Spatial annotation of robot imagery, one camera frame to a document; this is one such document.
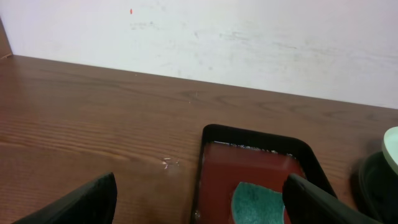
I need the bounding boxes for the green scrubbing sponge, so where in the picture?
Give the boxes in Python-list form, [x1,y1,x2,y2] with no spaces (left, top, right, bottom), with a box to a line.
[231,182,285,224]

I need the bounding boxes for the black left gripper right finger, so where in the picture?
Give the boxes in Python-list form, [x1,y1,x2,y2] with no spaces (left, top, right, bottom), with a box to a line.
[282,174,379,224]

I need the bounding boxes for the pale green plate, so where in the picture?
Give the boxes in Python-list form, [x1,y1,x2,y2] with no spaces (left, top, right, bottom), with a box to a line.
[382,126,398,174]

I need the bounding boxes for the round black serving tray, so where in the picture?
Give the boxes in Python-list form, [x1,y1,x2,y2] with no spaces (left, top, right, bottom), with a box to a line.
[359,152,397,224]

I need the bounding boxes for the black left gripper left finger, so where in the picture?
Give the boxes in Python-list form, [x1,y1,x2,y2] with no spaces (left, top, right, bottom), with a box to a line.
[14,172,118,224]

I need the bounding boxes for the black rectangular water tray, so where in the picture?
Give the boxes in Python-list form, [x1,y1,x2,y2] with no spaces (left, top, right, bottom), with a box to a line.
[190,124,335,223]

